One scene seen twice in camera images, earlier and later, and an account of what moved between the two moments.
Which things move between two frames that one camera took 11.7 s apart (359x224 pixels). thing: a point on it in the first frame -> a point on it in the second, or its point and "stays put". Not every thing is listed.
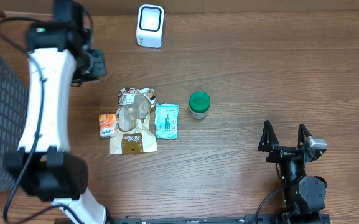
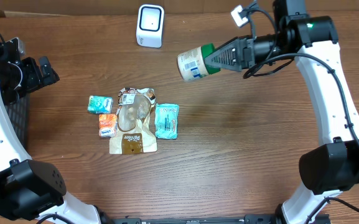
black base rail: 241,219 stays put
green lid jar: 199,104 -> 191,62
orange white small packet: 107,124 stays put
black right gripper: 268,143 -> 243,60
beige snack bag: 135,131 stays put
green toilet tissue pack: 167,121 stays put
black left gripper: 97,55 -> 37,78
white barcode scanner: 150,25 stays put
